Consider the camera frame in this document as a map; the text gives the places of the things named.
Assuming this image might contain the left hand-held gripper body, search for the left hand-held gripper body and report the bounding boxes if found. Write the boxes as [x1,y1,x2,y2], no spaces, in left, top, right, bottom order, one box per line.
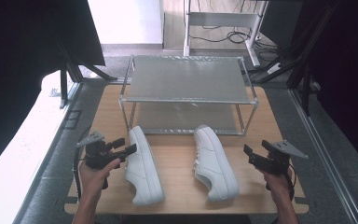
[76,131,127,172]

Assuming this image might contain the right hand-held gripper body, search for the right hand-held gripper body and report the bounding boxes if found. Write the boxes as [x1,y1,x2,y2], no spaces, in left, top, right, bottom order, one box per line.
[251,139,310,175]

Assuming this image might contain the white sneaker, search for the white sneaker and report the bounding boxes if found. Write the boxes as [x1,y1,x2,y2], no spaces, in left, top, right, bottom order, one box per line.
[124,125,166,207]
[192,124,241,203]

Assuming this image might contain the metal shoe rack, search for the metal shoe rack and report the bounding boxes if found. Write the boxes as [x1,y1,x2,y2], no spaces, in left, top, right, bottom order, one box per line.
[118,54,260,137]

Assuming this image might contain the person's right hand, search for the person's right hand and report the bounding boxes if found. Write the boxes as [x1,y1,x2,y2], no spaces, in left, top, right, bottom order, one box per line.
[261,168,294,200]

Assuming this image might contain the person's left hand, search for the person's left hand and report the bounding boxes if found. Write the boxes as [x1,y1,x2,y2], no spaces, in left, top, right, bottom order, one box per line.
[78,157,121,200]

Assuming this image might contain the white power strip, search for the white power strip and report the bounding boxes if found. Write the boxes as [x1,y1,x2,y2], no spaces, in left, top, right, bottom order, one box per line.
[266,63,282,76]

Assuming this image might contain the black metal stand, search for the black metal stand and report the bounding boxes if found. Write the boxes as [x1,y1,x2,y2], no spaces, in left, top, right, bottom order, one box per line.
[251,0,340,117]
[58,43,119,110]

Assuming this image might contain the black curtain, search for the black curtain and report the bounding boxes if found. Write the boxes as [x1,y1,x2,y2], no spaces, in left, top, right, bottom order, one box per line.
[0,0,106,180]

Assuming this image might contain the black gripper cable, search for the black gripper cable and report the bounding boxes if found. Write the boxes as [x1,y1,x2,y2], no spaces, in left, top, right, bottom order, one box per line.
[286,164,296,202]
[72,146,82,201]

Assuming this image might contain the aluminium floor rail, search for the aluminium floor rail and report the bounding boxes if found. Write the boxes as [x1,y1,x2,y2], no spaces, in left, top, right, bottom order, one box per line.
[288,88,358,224]

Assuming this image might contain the black floor cables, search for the black floor cables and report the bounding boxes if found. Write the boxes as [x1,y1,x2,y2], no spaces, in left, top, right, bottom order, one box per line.
[188,25,252,45]

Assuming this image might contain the white desk frame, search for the white desk frame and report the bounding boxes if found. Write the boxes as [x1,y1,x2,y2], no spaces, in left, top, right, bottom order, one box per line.
[182,0,269,68]

